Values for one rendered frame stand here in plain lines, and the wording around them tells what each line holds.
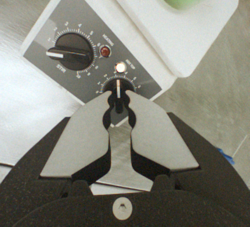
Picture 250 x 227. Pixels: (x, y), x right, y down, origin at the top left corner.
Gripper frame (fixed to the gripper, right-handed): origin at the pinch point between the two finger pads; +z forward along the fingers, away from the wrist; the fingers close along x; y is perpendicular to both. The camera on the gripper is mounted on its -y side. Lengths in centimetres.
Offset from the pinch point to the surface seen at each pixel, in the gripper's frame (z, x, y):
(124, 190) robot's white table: 0.4, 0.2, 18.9
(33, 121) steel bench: 1.7, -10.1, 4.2
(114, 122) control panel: 1.8, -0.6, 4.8
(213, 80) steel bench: 14.2, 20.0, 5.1
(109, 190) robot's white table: -0.1, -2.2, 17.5
